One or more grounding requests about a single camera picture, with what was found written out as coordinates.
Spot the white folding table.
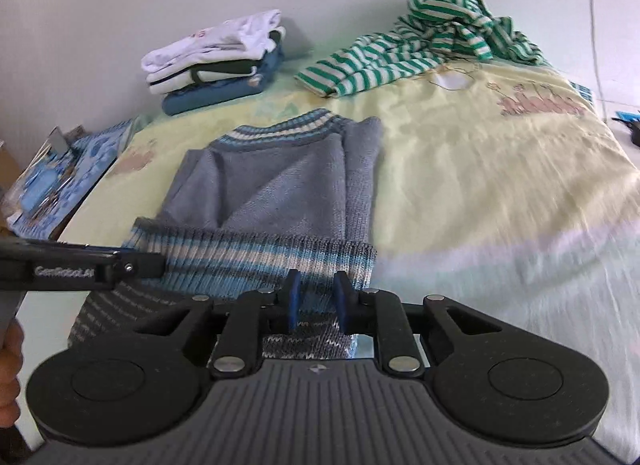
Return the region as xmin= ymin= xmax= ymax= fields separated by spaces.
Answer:
xmin=592 ymin=98 xmax=640 ymax=156

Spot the blue white checkered towel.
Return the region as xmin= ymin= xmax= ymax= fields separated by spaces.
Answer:
xmin=7 ymin=118 xmax=135 ymax=240

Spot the plain cardboard box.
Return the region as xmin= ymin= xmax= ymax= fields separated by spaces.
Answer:
xmin=0 ymin=142 xmax=21 ymax=186

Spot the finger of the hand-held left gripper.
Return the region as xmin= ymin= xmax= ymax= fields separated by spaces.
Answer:
xmin=117 ymin=252 xmax=167 ymax=285

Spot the grey blue knit sweater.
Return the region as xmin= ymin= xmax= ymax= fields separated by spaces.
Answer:
xmin=67 ymin=109 xmax=385 ymax=361

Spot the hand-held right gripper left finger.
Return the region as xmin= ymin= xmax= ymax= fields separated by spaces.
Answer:
xmin=132 ymin=270 xmax=302 ymax=378

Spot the green white striped shirt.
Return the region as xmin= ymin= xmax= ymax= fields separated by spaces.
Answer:
xmin=295 ymin=0 xmax=549 ymax=99

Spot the blue folded garment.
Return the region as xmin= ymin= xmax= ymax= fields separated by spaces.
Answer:
xmin=162 ymin=40 xmax=285 ymax=117

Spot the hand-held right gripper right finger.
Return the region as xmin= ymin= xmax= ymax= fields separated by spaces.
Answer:
xmin=333 ymin=271 xmax=503 ymax=377

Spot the white dark striped folded garment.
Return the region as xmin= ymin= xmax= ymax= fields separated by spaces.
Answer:
xmin=146 ymin=28 xmax=287 ymax=95

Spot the person's left hand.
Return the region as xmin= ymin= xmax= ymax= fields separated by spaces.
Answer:
xmin=0 ymin=327 xmax=25 ymax=428

